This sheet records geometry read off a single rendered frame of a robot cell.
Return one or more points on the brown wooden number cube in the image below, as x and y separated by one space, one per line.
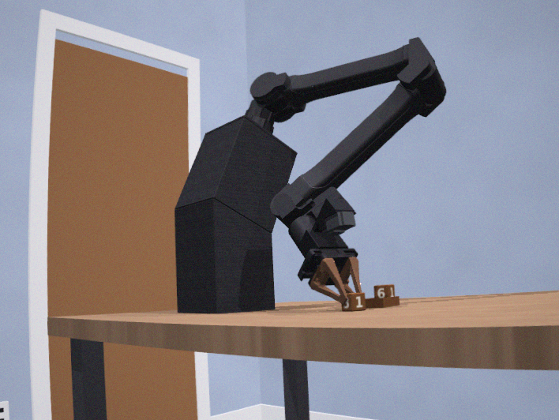
355 302
384 291

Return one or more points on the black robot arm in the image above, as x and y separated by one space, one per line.
318 223

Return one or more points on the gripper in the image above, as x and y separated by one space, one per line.
320 266

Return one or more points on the brown wooden tray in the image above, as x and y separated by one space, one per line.
382 302

